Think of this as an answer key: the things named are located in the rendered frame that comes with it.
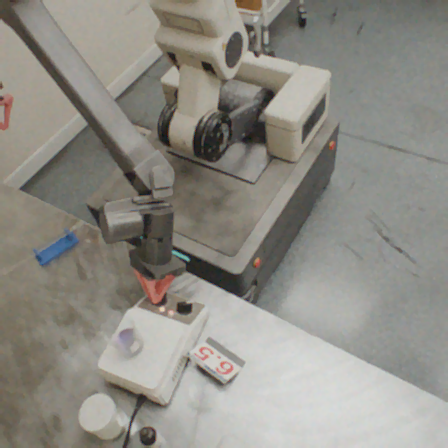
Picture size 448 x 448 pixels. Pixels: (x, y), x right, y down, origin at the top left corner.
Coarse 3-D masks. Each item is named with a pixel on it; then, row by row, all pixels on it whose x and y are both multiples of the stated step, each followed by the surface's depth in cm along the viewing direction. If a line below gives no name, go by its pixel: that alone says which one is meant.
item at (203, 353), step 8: (192, 352) 84; (200, 352) 85; (208, 352) 85; (200, 360) 83; (208, 360) 83; (216, 360) 84; (224, 360) 85; (216, 368) 82; (224, 368) 82; (232, 368) 83; (224, 376) 80
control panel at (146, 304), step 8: (168, 296) 91; (176, 296) 91; (144, 304) 88; (152, 304) 88; (168, 304) 89; (200, 304) 90; (152, 312) 86; (160, 312) 86; (168, 312) 86; (192, 312) 87; (176, 320) 85; (184, 320) 85; (192, 320) 85
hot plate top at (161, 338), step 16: (144, 320) 83; (160, 320) 82; (144, 336) 81; (160, 336) 81; (176, 336) 80; (112, 352) 80; (144, 352) 79; (160, 352) 79; (112, 368) 78; (128, 368) 78; (144, 368) 77; (160, 368) 77; (144, 384) 76
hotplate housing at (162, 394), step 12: (144, 312) 86; (204, 312) 88; (180, 324) 84; (192, 324) 84; (192, 336) 85; (180, 348) 81; (192, 348) 86; (180, 360) 82; (168, 372) 79; (180, 372) 83; (120, 384) 81; (132, 384) 78; (168, 384) 79; (144, 396) 80; (156, 396) 77; (168, 396) 80
